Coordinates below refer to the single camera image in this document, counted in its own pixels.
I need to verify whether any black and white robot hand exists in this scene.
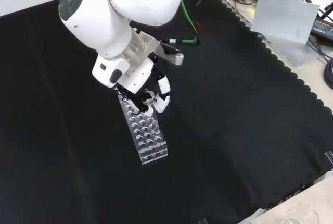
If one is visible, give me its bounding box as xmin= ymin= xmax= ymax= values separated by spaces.
xmin=91 ymin=54 xmax=172 ymax=115

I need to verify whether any clear plastic test tube rack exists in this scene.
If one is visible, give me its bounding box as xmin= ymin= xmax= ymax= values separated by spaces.
xmin=117 ymin=95 xmax=169 ymax=166

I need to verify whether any black bench cloth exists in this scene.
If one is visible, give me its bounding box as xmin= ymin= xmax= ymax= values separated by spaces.
xmin=0 ymin=0 xmax=333 ymax=224

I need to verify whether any pale board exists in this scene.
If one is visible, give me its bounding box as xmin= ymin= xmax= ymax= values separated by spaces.
xmin=250 ymin=0 xmax=321 ymax=45

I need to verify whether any black power adapter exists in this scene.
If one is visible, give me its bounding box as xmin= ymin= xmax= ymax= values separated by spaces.
xmin=309 ymin=16 xmax=333 ymax=38

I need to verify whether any clear glass beaker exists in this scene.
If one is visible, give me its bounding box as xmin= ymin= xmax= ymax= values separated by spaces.
xmin=282 ymin=203 xmax=319 ymax=224

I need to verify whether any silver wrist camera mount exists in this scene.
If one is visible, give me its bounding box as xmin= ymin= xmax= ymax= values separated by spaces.
xmin=129 ymin=31 xmax=185 ymax=66

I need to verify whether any green cable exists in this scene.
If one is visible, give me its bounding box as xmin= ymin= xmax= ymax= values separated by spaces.
xmin=162 ymin=0 xmax=201 ymax=46

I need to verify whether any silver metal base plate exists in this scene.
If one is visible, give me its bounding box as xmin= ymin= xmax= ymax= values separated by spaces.
xmin=221 ymin=0 xmax=327 ymax=68

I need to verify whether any black coiled cable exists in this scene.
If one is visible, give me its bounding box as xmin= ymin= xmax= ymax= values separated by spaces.
xmin=322 ymin=59 xmax=333 ymax=91

